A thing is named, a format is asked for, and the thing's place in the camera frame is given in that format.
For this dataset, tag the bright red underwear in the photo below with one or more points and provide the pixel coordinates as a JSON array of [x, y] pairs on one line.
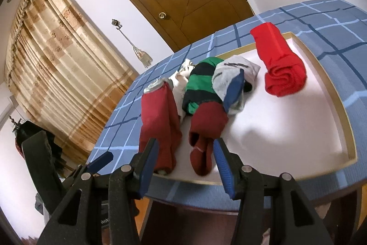
[[278, 61]]

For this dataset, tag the dark red underwear grey waistband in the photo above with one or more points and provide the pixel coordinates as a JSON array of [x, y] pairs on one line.
[[159, 124]]

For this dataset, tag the dark hanging cloth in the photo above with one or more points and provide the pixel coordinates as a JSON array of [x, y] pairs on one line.
[[54, 147]]

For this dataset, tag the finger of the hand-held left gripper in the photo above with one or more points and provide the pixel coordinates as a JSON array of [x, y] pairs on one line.
[[100, 160]]

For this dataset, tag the blue checked tablecloth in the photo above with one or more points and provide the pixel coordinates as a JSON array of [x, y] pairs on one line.
[[329, 32]]

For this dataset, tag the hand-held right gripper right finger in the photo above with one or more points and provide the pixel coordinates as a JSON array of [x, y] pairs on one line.
[[225, 167]]

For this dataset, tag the white tray with wooden rim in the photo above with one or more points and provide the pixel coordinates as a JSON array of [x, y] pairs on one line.
[[286, 133]]

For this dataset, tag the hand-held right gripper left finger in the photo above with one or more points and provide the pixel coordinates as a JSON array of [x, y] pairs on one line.
[[150, 164]]

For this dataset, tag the grey blue underwear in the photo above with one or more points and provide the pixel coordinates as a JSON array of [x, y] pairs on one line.
[[226, 75]]

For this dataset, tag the white underwear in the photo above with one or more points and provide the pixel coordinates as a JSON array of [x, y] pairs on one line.
[[179, 81]]

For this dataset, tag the brass door knob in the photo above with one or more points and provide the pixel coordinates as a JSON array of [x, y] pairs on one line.
[[162, 15]]

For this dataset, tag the green black striped underwear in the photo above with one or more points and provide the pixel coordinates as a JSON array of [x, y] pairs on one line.
[[197, 87]]

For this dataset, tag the beige patterned curtain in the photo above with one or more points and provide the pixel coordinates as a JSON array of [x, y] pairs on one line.
[[57, 61]]

